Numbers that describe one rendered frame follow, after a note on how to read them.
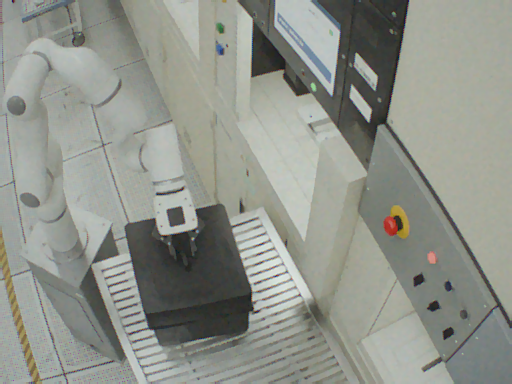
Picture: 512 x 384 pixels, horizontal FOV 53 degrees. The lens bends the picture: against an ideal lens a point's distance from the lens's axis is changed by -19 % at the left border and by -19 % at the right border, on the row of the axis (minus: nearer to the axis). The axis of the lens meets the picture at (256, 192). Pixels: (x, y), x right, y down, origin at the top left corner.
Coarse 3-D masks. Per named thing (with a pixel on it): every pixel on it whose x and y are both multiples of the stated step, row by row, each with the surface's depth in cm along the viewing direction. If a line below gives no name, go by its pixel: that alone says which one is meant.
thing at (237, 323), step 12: (192, 324) 158; (204, 324) 160; (216, 324) 162; (228, 324) 163; (240, 324) 166; (156, 336) 160; (168, 336) 161; (180, 336) 163; (192, 336) 165; (204, 336) 167
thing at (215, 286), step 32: (128, 224) 161; (224, 224) 162; (160, 256) 156; (192, 256) 156; (224, 256) 156; (160, 288) 150; (192, 288) 150; (224, 288) 151; (160, 320) 150; (192, 320) 154
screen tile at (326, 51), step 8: (312, 8) 119; (312, 16) 120; (320, 16) 117; (320, 24) 118; (328, 24) 115; (304, 32) 127; (312, 32) 124; (336, 32) 113; (312, 40) 125; (320, 40) 121; (328, 40) 118; (320, 48) 123; (328, 48) 120; (328, 56) 121; (328, 64) 122
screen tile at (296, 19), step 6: (282, 0) 131; (294, 0) 125; (282, 6) 133; (288, 6) 130; (300, 6) 124; (282, 12) 134; (288, 12) 131; (294, 12) 128; (300, 12) 125; (288, 18) 132; (294, 18) 129; (300, 18) 126; (294, 24) 131; (300, 24) 128; (300, 30) 129
